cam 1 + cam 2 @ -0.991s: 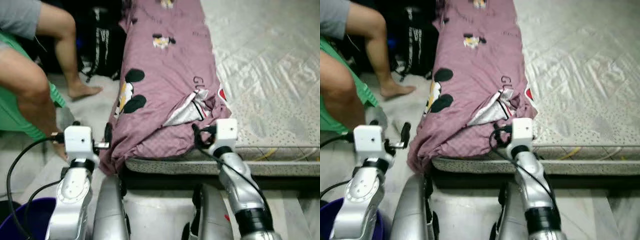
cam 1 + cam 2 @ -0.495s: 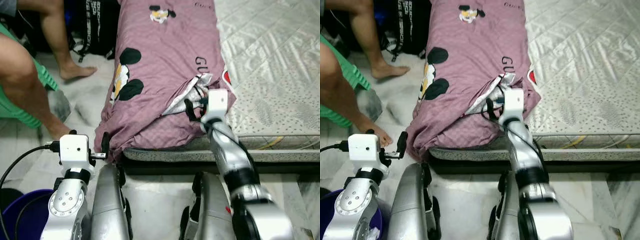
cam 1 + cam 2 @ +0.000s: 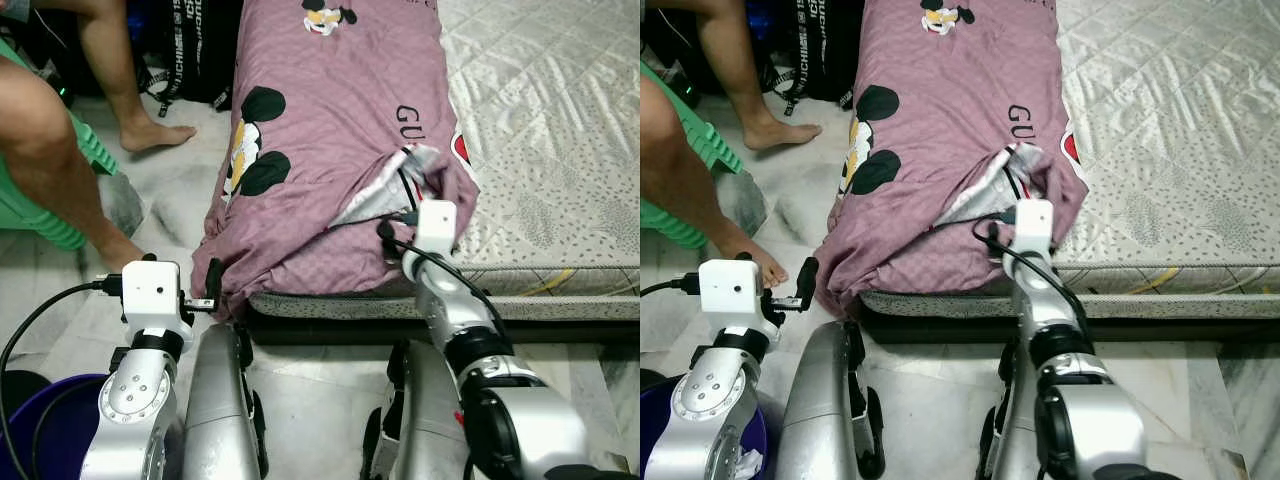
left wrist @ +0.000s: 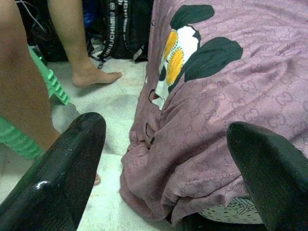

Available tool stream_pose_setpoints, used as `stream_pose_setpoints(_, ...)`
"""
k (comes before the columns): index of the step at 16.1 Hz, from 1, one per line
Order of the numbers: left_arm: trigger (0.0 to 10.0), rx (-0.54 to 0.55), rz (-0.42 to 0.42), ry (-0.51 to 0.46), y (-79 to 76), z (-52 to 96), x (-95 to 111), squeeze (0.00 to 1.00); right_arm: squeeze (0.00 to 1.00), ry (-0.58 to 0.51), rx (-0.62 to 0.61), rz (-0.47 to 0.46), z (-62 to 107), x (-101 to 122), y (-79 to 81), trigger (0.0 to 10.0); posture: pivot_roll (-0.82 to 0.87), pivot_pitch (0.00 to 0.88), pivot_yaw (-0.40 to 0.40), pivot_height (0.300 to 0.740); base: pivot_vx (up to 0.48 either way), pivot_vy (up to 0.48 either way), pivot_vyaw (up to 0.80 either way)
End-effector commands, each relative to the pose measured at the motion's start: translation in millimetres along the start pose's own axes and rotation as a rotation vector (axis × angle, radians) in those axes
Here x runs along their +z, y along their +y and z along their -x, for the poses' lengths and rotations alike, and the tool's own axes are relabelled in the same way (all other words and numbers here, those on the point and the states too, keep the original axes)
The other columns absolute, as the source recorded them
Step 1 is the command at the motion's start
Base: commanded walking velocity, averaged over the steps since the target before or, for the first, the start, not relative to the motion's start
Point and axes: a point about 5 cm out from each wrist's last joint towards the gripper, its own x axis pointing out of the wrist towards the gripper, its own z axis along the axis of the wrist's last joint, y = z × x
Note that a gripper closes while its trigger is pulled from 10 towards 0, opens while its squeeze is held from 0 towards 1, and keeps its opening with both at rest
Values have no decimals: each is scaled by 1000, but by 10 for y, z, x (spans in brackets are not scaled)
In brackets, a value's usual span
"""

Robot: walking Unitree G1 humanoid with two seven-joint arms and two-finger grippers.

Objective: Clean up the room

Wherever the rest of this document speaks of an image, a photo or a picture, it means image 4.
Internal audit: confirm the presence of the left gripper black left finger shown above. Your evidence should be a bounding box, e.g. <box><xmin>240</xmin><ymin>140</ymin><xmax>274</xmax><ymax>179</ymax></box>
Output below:
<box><xmin>0</xmin><ymin>112</ymin><xmax>107</xmax><ymax>231</ymax></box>

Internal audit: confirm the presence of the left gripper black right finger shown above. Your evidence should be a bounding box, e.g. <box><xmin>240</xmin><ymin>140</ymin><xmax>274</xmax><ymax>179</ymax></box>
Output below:
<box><xmin>226</xmin><ymin>121</ymin><xmax>308</xmax><ymax>231</ymax></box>

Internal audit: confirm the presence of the pink cartoon mouse blanket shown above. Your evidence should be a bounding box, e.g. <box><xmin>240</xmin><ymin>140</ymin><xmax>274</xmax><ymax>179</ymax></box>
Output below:
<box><xmin>119</xmin><ymin>0</ymin><xmax>308</xmax><ymax>228</ymax></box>

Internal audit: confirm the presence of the green plastic stool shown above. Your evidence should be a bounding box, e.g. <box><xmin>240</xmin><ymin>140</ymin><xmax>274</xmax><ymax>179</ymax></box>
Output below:
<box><xmin>0</xmin><ymin>46</ymin><xmax>71</xmax><ymax>160</ymax></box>

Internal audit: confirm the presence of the grey quilted mattress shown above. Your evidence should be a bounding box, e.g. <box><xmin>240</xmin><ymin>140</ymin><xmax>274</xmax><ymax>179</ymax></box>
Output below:
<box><xmin>199</xmin><ymin>195</ymin><xmax>266</xmax><ymax>225</ymax></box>

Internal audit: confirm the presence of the barefoot person in grey shorts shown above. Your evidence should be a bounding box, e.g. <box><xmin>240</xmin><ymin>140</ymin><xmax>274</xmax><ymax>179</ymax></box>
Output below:
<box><xmin>0</xmin><ymin>0</ymin><xmax>123</xmax><ymax>186</ymax></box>

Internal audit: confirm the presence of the blue fabric item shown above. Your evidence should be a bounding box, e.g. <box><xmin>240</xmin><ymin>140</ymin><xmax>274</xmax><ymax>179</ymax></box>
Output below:
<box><xmin>82</xmin><ymin>6</ymin><xmax>97</xmax><ymax>27</ymax></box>

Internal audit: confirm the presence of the black bag with lettered straps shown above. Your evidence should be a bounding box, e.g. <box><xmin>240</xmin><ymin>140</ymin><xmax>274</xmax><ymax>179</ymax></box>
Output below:
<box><xmin>86</xmin><ymin>0</ymin><xmax>154</xmax><ymax>70</ymax></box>

